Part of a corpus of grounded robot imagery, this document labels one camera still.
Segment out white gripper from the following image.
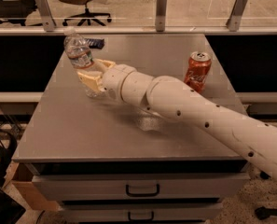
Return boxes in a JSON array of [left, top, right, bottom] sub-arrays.
[[76, 59, 136, 103]]

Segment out clear plastic water bottle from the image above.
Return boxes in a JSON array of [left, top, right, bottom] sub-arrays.
[[63, 27, 103, 98]]

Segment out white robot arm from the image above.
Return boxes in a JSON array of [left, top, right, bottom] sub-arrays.
[[76, 60, 277, 181]]

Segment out grey drawer cabinet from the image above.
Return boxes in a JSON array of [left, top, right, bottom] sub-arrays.
[[11, 33, 270, 224]]

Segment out orange soda can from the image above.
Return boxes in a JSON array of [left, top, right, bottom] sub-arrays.
[[184, 51, 212, 92]]

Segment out cardboard box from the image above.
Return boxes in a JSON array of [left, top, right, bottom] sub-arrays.
[[3, 162, 59, 211]]

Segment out upper grey drawer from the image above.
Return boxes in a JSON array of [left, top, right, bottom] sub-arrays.
[[33, 173, 249, 201]]

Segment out grey drawer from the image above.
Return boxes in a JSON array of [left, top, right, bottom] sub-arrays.
[[61, 203, 222, 223], [33, 173, 249, 201]]

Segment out lower grey drawer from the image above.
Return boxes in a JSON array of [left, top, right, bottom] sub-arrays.
[[61, 203, 222, 223]]

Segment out black equipment at left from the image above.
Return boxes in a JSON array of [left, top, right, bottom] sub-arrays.
[[0, 129, 25, 224]]

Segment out black caster base right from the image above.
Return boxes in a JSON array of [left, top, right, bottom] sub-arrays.
[[254, 171, 277, 221]]

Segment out left metal bracket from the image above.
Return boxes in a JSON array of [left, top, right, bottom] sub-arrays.
[[35, 0, 56, 32]]

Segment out metal bracket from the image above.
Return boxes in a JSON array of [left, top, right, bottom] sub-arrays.
[[35, 0, 56, 32], [226, 0, 248, 32], [155, 0, 167, 32]]

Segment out middle metal bracket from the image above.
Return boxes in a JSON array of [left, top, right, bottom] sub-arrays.
[[155, 0, 167, 32]]

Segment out black upper drawer handle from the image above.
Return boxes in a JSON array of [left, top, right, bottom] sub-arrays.
[[125, 184, 160, 198]]

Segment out black drawer handle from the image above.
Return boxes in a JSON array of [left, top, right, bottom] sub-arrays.
[[125, 184, 160, 198], [127, 211, 155, 222]]

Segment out right metal bracket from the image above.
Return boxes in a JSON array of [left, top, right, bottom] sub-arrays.
[[226, 0, 248, 32]]

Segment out black lower drawer handle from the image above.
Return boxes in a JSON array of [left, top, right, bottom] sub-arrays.
[[127, 211, 155, 222]]

